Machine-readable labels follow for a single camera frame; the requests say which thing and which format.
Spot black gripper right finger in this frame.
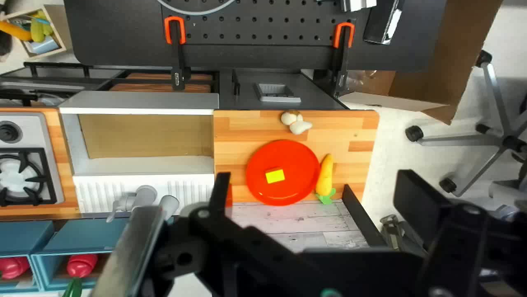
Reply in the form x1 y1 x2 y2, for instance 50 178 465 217
393 168 527 297

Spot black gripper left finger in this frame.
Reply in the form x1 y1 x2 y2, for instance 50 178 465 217
149 171 330 297

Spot grey tap faucet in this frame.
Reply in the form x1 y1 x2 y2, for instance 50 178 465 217
88 184 180 297

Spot yellow toy cheese block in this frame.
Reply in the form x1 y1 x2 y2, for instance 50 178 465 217
263 168 286 184

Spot white toy sink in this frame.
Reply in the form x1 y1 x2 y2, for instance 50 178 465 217
57 89 220 216

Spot grey office chair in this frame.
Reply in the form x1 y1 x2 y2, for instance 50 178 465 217
403 47 527 199

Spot red round plate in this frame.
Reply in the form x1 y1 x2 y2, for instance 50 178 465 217
245 138 320 207

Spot yellow toy corn cob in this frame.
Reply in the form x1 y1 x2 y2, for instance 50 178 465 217
314 153 337 206

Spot red toy radish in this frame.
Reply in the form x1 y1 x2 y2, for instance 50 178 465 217
0 254 31 282
60 252 101 297

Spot teal planter box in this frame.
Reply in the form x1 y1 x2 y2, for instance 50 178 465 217
0 219 55 293
31 217 133 292

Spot white toy garlic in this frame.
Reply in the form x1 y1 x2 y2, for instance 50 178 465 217
278 110 314 136

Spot wooden kitchen countertop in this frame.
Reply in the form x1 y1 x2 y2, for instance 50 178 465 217
0 105 380 221

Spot small grey square tray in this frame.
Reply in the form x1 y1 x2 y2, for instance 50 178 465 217
253 80 302 105

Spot brown cardboard box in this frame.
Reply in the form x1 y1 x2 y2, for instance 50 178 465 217
339 0 503 125

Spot black pegboard table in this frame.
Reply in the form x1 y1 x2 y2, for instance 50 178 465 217
62 0 449 112

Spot silver stove with black grates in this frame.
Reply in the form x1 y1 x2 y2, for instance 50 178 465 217
0 112 64 211

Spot wooden crate with toys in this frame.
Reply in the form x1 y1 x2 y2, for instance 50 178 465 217
0 4 68 75

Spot silver metal bracket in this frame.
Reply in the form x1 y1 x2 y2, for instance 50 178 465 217
380 212 419 255

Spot black upright panel post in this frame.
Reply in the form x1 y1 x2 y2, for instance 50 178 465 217
342 183 386 247

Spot black clamp with orange handle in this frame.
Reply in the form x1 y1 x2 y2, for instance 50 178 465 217
327 21 357 95
162 14 192 92

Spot black metal frame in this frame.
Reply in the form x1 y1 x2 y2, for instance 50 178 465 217
0 61 217 107

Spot grey cable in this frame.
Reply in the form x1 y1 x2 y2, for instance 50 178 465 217
156 0 236 16

